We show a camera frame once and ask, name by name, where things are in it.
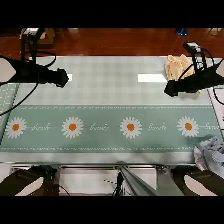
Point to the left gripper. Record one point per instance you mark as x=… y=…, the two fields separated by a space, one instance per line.
x=59 y=77

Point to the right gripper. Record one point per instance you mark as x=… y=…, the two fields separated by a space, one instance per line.
x=176 y=87

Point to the cream shirt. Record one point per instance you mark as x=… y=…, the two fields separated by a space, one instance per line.
x=176 y=66

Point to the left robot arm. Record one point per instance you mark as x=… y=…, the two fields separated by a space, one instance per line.
x=26 y=72

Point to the blue object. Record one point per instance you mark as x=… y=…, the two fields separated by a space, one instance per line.
x=182 y=31

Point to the light blue garment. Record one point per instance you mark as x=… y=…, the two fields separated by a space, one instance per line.
x=211 y=153

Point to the silver frame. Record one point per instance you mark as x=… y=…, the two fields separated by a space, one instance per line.
x=138 y=183

